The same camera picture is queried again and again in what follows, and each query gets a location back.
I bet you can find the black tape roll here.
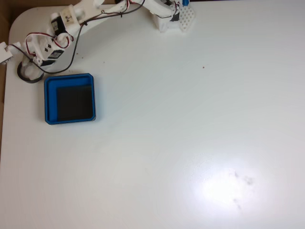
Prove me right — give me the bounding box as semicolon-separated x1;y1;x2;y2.
17;61;45;84

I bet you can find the red servo wire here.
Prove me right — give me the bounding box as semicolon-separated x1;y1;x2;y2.
25;32;73;57

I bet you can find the blue square box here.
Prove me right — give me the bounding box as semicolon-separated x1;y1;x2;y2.
43;73;97;125

